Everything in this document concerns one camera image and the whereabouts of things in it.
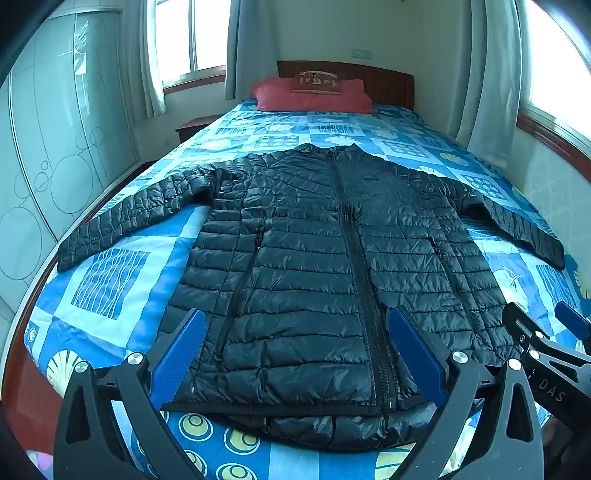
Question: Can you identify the black puffer jacket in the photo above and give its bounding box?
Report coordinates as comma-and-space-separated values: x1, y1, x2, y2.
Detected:
56, 142, 566, 450

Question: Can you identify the blue patterned bedsheet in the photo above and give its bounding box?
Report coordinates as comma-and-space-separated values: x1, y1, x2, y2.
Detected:
23, 99, 591, 480

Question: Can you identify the red pillow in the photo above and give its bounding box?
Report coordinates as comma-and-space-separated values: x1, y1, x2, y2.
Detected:
252, 78, 375, 113

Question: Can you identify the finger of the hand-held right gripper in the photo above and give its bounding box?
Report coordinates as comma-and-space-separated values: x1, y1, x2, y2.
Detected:
555, 301, 591, 335
502, 301, 555, 354

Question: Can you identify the frosted glass wardrobe door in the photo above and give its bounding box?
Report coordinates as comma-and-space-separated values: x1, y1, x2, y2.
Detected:
0, 9, 141, 333

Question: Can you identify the wooden nightstand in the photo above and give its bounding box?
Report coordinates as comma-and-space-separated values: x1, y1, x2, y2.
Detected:
175, 115, 223, 145

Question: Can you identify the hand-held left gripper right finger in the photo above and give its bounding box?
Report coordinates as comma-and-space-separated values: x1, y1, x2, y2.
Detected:
389, 306, 544, 480

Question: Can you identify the small printed cushion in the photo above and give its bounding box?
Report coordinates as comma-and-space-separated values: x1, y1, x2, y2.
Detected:
290, 70, 345, 95

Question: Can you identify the window with wooden sill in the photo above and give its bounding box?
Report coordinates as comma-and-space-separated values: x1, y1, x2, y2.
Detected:
516, 0, 591, 155
154, 0, 232, 90

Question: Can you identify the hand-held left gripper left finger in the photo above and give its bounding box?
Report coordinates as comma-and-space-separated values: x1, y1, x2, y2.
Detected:
53, 308, 208, 480

